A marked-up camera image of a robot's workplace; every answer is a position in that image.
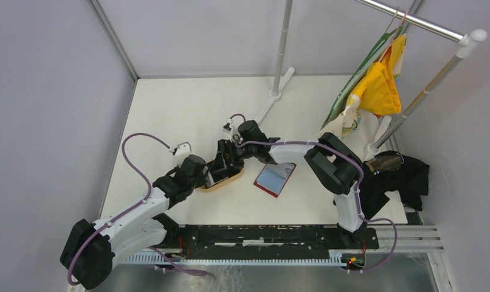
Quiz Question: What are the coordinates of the black cloth pile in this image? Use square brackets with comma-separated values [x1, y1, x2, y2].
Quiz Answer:
[359, 150, 430, 220]

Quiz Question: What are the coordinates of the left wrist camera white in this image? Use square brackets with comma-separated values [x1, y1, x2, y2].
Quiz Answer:
[172, 141, 192, 158]

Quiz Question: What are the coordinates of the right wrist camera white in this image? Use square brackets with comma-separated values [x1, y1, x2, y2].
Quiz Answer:
[223, 117, 234, 134]

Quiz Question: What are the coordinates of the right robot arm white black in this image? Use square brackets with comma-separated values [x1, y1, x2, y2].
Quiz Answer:
[206, 120, 366, 248]

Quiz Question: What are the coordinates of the yellow hanging garment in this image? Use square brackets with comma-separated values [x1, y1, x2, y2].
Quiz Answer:
[349, 34, 407, 116]

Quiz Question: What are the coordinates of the metal clothes rack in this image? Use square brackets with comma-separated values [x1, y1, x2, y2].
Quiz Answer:
[252, 0, 488, 156]

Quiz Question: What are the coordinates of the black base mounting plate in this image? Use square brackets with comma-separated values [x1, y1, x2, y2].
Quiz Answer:
[155, 225, 379, 260]

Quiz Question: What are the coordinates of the green patterned hanging garment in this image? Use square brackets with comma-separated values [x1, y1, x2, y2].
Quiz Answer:
[320, 29, 397, 137]

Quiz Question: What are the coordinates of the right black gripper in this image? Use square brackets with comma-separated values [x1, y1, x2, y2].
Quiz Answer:
[210, 140, 256, 174]

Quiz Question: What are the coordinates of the white cable duct strip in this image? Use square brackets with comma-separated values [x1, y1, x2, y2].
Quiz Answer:
[123, 251, 346, 267]

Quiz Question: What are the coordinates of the red card holder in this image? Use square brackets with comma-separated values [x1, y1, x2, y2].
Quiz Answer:
[254, 162, 297, 198]

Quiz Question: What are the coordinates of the wooden tray with cards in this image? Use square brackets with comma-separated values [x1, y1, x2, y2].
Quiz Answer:
[201, 161, 244, 192]

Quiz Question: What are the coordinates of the camouflage cloth piece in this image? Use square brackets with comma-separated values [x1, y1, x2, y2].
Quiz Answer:
[366, 154, 404, 173]

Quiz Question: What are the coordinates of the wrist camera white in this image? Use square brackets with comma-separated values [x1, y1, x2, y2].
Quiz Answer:
[223, 117, 234, 134]
[172, 141, 192, 158]

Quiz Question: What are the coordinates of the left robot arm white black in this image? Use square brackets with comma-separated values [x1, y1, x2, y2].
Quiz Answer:
[60, 155, 208, 290]

